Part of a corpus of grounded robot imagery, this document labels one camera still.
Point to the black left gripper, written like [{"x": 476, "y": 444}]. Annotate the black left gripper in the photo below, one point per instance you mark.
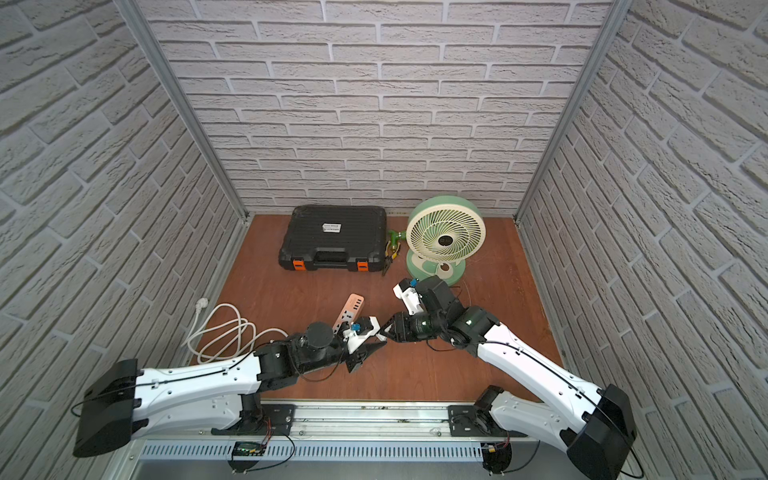
[{"x": 357, "y": 348}]

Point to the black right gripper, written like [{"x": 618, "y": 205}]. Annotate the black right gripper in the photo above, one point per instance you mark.
[{"x": 399, "y": 330}]

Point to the pink power strip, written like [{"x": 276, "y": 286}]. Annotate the pink power strip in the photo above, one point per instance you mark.
[{"x": 349, "y": 312}]

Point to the green and cream desk fan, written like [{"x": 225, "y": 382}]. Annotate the green and cream desk fan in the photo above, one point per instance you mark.
[{"x": 442, "y": 233}]

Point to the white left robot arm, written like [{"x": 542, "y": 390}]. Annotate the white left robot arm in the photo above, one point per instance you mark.
[{"x": 223, "y": 397}]

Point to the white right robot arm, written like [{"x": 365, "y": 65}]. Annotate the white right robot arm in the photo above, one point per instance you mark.
[{"x": 593, "y": 425}]

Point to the black plastic tool case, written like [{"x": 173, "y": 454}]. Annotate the black plastic tool case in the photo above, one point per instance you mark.
[{"x": 351, "y": 238}]

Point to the small green circuit board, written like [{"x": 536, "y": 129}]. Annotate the small green circuit board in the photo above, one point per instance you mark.
[{"x": 249, "y": 449}]

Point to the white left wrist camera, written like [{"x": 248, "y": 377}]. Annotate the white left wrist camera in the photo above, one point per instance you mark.
[{"x": 364, "y": 325}]

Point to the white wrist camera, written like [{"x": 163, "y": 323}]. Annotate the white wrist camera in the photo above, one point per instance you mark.
[
  {"x": 406, "y": 292},
  {"x": 364, "y": 325}
]

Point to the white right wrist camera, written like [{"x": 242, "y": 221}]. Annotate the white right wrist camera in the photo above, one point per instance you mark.
[{"x": 406, "y": 292}]

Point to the yellow handled pliers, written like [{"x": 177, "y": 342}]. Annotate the yellow handled pliers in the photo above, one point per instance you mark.
[{"x": 391, "y": 253}]

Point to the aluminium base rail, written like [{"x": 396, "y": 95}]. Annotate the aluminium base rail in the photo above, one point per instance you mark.
[{"x": 345, "y": 440}]

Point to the green garden hose nozzle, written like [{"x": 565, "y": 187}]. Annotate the green garden hose nozzle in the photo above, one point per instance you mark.
[{"x": 395, "y": 238}]

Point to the black round connector under rail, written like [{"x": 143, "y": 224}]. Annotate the black round connector under rail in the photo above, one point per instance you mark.
[{"x": 496, "y": 457}]

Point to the aluminium corner frame post left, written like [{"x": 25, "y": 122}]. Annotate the aluminium corner frame post left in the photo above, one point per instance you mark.
[{"x": 145, "y": 38}]

